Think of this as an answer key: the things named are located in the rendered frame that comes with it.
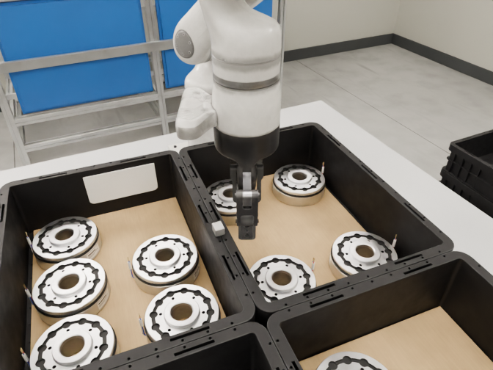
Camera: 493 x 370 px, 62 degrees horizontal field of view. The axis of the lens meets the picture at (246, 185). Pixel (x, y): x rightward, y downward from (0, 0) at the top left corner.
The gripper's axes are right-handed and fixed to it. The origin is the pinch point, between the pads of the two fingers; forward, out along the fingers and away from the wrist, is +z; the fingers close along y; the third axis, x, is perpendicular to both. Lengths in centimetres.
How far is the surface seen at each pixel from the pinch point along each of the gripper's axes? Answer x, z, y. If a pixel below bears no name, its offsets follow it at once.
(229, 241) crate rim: 2.5, 4.8, -0.3
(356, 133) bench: -35, 30, 70
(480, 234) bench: -53, 29, 24
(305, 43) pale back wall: -57, 93, 336
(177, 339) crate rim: 7.7, 4.4, -15.6
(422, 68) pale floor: -160, 106, 308
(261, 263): -2.3, 12.0, 1.8
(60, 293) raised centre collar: 26.4, 10.9, -4.2
